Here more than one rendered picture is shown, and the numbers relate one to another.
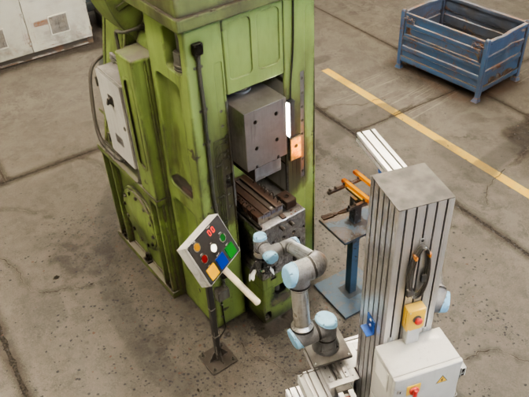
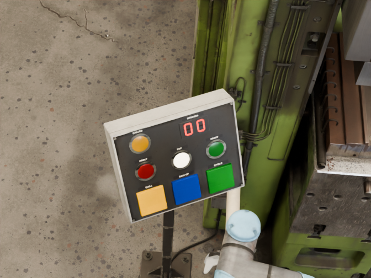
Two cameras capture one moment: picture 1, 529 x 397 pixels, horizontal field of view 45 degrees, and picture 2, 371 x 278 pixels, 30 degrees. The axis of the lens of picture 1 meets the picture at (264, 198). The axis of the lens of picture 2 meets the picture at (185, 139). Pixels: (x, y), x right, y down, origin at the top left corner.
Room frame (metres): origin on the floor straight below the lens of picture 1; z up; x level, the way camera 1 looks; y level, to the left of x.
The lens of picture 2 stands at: (1.95, -0.22, 2.69)
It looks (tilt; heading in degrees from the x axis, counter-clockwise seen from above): 58 degrees down; 35
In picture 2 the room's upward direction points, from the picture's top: 5 degrees clockwise
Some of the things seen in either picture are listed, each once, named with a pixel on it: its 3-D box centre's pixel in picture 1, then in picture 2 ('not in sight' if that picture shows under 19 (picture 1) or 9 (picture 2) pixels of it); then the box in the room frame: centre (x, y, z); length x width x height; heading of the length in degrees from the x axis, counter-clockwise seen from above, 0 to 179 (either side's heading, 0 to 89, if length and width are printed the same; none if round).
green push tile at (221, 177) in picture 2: (230, 250); (220, 177); (2.76, 0.22, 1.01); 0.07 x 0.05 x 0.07; 150
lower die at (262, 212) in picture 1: (251, 198); (358, 91); (3.30, 0.09, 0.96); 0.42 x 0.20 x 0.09; 35
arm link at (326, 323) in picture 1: (324, 325); not in sight; (2.17, -0.28, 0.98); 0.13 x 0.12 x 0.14; 114
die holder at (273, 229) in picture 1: (259, 224); (354, 135); (3.34, 0.05, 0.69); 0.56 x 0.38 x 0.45; 35
